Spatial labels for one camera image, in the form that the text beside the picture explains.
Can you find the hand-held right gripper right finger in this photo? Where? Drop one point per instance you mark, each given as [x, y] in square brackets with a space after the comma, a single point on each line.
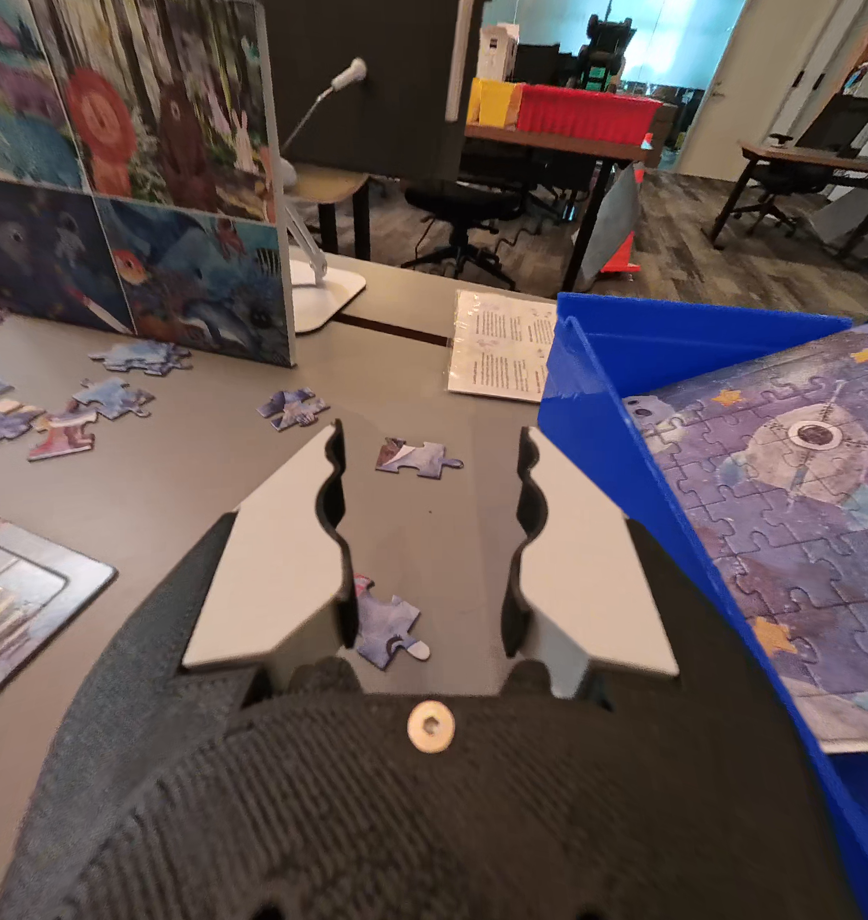
[592, 582]

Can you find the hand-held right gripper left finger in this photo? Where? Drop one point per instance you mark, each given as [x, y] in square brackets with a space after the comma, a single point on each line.
[275, 575]

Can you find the ocean jigsaw puzzle board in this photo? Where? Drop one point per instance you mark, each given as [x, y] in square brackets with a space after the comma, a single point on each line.
[45, 575]

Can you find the pink orange clownfish puzzle piece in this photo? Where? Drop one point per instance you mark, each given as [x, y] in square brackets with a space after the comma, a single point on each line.
[63, 438]

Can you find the pink lined coral puzzle piece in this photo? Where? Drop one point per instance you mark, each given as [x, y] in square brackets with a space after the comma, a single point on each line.
[304, 417]

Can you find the purple blue puzzle piece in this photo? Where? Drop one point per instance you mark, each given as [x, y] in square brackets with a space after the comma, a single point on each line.
[283, 402]

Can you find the space jigsaw puzzle board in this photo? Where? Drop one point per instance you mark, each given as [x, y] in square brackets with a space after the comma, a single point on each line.
[764, 539]

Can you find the purple white tabbed puzzle piece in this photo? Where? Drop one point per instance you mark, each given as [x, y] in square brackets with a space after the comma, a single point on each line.
[423, 460]

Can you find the pile of loose puzzle pieces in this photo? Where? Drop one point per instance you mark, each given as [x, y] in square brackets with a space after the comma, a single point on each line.
[117, 399]

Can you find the blue plastic object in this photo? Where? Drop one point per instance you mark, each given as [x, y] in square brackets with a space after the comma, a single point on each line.
[656, 338]

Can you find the printed sheet in clear sleeve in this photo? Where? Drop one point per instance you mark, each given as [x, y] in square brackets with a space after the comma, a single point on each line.
[498, 345]

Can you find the orange floor object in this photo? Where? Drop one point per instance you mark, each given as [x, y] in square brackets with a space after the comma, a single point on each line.
[621, 259]

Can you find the tan small table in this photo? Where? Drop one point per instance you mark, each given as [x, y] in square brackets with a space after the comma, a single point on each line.
[333, 183]

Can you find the black office chair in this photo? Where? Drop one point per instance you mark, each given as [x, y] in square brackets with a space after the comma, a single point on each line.
[462, 198]
[836, 129]

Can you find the wooden table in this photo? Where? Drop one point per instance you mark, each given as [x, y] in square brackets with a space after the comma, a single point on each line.
[549, 138]

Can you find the illustrated puzzle box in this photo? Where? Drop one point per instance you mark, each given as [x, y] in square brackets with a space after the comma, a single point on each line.
[153, 144]

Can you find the red storage bin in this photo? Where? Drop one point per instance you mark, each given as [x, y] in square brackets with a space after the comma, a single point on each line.
[585, 115]

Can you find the dark wooden desk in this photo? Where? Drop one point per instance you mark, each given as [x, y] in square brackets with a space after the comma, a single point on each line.
[822, 159]

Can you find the small yellow bin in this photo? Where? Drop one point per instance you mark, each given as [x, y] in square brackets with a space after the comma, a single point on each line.
[502, 108]
[474, 100]

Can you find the black gaming chair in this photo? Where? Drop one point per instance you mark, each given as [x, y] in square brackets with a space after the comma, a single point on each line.
[606, 50]

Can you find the white carton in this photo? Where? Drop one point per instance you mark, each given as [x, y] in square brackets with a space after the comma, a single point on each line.
[497, 54]

